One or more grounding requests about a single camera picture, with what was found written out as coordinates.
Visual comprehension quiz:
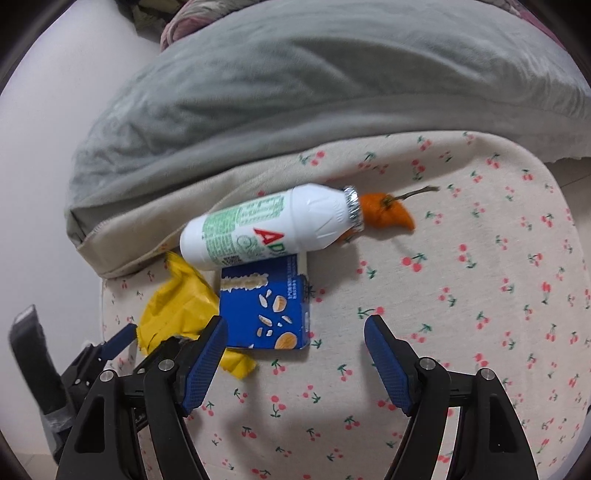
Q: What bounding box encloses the yellow snack bag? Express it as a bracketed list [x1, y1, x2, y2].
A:
[136, 250, 257, 380]

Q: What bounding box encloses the blue almond drink carton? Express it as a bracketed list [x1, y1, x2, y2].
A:
[219, 254, 310, 350]

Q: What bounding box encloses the cherry print bed sheet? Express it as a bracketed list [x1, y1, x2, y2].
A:
[75, 131, 591, 480]

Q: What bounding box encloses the white AD milk bottle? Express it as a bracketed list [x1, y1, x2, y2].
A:
[179, 184, 363, 271]

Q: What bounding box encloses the orange fruit peel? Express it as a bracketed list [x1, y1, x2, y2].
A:
[338, 186, 439, 243]

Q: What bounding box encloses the grey duvet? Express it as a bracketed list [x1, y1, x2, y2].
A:
[65, 1, 590, 244]

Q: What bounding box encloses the pink grey quilt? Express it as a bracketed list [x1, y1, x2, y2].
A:
[160, 0, 257, 51]

